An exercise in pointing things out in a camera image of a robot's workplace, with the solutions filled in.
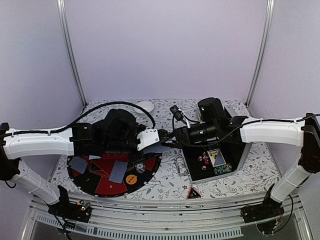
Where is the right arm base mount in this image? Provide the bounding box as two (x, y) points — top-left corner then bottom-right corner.
(240, 198), (285, 223)

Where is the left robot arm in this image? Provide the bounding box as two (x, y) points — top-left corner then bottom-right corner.
(0, 102), (161, 217)

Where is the aluminium frame post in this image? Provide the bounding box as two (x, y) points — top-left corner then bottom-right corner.
(56, 0), (87, 108)
(245, 0), (275, 109)

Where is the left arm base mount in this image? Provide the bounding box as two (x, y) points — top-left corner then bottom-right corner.
(48, 200), (92, 223)

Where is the right aluminium frame post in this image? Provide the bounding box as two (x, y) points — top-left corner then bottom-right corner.
(245, 0), (275, 109)

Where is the red black triangle card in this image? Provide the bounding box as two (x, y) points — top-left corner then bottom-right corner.
(186, 187), (202, 200)

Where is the front aluminium rail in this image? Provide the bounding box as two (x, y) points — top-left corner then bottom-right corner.
(21, 192), (313, 240)

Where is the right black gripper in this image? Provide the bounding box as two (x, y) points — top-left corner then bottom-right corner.
(164, 120), (219, 149)

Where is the boxed card deck ace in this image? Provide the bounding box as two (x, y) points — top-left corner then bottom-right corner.
(207, 149), (226, 167)

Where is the lower poker chip row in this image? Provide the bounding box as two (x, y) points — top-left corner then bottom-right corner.
(214, 163), (233, 176)

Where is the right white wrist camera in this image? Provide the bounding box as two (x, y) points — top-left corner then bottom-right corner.
(169, 105), (200, 128)

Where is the ace of diamonds card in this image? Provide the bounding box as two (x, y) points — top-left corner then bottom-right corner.
(89, 155), (101, 160)

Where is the dealt blue playing cards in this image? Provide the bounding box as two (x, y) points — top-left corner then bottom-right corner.
(109, 160), (128, 184)

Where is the white ceramic bowl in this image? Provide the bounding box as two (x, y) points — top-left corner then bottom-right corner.
(134, 101), (155, 116)

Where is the orange big blind button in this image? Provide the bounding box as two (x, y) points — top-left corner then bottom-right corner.
(125, 174), (138, 185)

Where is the red dice group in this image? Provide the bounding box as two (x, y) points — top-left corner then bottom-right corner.
(198, 155), (210, 171)

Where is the aluminium poker chip case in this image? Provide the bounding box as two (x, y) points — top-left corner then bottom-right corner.
(174, 104), (251, 183)

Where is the left aluminium frame post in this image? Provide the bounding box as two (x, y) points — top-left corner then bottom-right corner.
(56, 0), (87, 108)

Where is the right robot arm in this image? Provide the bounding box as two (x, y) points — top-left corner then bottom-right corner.
(169, 97), (320, 218)

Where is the round red black poker mat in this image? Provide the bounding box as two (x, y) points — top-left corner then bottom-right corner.
(67, 153), (162, 198)

